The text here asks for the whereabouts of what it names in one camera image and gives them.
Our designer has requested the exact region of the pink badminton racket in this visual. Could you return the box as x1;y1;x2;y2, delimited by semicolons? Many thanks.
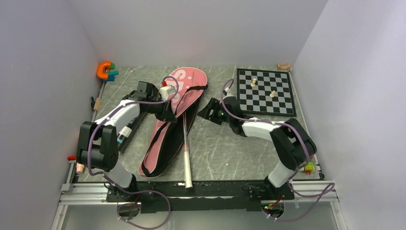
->
183;113;192;189

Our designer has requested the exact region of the colourful toy brick stack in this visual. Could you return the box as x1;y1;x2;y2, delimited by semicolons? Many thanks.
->
302;161;316;175

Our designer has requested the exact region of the black white chessboard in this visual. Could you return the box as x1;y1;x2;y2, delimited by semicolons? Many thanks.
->
237;69;296;117

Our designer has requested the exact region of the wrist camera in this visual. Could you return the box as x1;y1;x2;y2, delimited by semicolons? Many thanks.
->
223;88;233;98
159;81;176;101

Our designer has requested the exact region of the small wooden arch block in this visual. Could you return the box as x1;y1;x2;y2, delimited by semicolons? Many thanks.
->
276;63;291;71

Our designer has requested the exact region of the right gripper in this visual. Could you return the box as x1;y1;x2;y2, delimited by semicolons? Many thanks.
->
197;98;233;126

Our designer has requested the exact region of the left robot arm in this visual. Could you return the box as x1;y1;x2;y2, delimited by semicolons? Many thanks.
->
76;81;179;201

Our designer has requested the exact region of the red clamp knob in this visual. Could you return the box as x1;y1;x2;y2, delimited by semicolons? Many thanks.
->
67;156;77;161

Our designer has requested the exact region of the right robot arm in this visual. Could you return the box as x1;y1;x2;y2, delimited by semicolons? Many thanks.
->
197;96;317;199

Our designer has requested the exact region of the teal blue toy block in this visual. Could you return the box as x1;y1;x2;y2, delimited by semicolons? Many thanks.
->
106;62;119;82

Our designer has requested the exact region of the white chess piece pair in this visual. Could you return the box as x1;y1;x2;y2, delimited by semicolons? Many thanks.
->
250;78;257;88

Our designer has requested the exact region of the pink racket bag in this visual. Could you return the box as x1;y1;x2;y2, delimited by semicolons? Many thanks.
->
137;67;209;178

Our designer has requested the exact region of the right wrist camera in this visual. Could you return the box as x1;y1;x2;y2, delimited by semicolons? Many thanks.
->
223;88;233;98

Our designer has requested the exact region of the black shuttlecock tube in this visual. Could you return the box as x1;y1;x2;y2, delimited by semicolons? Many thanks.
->
117;113;147;154

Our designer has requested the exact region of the orange C-shaped toy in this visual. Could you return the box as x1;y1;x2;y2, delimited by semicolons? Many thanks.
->
96;61;112;80

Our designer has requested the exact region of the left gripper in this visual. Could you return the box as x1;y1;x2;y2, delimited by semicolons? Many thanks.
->
145;97;177;123

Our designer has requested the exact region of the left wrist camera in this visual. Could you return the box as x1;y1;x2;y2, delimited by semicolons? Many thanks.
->
159;81;176;101

